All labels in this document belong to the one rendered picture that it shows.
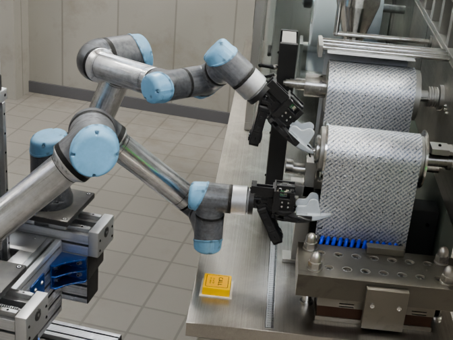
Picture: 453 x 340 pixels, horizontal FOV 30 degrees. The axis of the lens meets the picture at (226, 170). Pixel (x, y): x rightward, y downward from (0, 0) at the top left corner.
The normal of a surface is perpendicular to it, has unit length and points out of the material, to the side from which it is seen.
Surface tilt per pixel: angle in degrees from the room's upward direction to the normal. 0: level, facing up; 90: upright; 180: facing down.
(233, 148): 0
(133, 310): 0
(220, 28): 90
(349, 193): 90
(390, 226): 90
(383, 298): 90
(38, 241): 0
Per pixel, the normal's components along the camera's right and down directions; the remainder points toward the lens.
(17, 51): 0.97, 0.17
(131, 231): 0.07, -0.91
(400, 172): -0.07, 0.40
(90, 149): 0.30, 0.33
